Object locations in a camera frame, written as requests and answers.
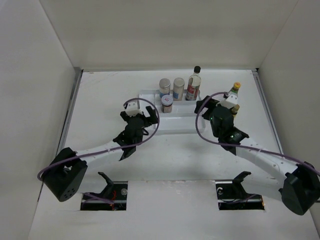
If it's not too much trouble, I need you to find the tall dark soy sauce bottle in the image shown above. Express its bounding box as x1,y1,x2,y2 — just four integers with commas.
185,66,202,101

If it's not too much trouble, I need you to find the red cap chili sauce bottle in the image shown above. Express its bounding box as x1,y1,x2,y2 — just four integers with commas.
229,82,241,96

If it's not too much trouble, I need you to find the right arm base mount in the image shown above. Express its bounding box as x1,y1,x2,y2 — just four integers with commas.
215,171,265,211

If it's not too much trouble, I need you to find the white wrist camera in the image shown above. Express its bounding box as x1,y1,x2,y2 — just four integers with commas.
124,101,142,117
219,93,238,109

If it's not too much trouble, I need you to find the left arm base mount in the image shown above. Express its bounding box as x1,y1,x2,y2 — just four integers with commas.
80,172,129,212

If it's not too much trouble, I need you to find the pink label spice jar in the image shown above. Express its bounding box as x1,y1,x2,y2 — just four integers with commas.
172,77,185,101

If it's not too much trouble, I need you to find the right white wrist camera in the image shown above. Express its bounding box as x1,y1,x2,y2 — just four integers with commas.
219,93,238,109

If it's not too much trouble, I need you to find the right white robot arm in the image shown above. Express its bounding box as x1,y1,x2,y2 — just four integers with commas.
194,93,320,216

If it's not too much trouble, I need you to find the white divided organizer tray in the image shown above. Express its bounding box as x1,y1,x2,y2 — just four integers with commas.
138,89,197,135

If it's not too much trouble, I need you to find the small yellow label bottle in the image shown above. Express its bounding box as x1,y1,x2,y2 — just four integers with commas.
230,104,240,118

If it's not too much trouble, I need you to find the blue label spice jar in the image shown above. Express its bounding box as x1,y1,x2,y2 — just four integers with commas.
159,78,171,98

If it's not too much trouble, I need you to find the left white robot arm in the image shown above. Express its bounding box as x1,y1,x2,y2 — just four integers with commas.
37,104,160,202

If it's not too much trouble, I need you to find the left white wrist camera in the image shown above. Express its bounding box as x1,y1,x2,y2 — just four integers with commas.
124,101,142,117

